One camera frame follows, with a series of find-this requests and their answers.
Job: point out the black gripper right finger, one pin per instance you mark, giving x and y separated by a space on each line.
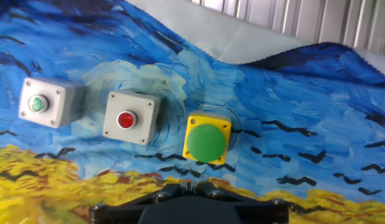
263 213

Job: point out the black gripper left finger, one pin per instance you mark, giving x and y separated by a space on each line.
117 213

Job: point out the yellow box green mushroom button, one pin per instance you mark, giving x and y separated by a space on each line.
206 143

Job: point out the grey box red button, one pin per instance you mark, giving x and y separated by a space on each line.
130 115

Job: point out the grey box green button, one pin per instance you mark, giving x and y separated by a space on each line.
43 102

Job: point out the painted wheatfield tablecloth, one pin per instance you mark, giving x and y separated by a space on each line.
273 93

